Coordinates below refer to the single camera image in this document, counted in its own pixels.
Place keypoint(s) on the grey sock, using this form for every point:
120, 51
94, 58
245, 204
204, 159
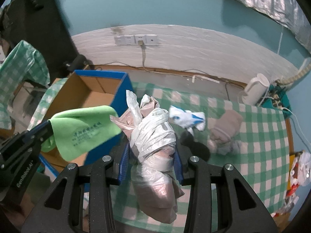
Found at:
232, 148

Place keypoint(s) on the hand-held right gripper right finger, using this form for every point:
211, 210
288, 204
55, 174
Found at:
178, 165

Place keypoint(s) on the silver foil curtain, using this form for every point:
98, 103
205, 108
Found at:
272, 2

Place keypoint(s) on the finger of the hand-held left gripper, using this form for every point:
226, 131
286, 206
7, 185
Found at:
40, 129
45, 142

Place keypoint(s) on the white red plastic bag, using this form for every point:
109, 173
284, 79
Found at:
301, 167

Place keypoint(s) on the black cylindrical device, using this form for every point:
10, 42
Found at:
77, 64

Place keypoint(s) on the green checked plastic sheet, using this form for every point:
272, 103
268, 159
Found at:
19, 65

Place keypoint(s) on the cardboard box with blue rim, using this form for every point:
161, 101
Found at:
92, 87

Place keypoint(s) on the bright green cloth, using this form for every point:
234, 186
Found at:
82, 128

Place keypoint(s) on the white and blue cloth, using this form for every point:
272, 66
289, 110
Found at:
184, 119

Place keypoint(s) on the black sock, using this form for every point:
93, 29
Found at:
198, 149

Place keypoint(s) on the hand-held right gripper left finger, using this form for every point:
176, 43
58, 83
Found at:
124, 161

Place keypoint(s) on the white wall socket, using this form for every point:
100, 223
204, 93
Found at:
140, 39
129, 40
119, 40
152, 39

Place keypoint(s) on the white electric kettle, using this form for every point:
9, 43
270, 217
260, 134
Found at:
255, 89

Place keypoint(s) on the beige rolled cloth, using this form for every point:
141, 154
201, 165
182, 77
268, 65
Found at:
224, 126

